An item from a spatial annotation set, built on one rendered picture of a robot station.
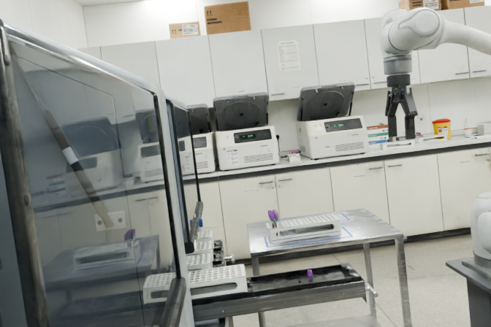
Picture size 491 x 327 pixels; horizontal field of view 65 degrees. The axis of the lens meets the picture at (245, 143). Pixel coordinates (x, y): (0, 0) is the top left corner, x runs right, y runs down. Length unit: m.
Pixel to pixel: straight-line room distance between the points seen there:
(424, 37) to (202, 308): 1.00
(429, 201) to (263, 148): 1.64
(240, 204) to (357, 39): 1.98
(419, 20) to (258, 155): 2.51
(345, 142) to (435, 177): 0.93
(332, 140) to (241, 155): 0.84
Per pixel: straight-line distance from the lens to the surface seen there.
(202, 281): 1.22
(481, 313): 1.69
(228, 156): 3.48
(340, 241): 1.58
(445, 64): 4.42
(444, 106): 4.78
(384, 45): 1.38
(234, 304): 1.23
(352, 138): 3.68
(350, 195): 3.72
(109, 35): 4.35
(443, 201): 4.11
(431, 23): 1.22
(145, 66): 3.86
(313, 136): 3.58
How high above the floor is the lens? 1.32
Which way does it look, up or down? 3 degrees down
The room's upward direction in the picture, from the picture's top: 7 degrees counter-clockwise
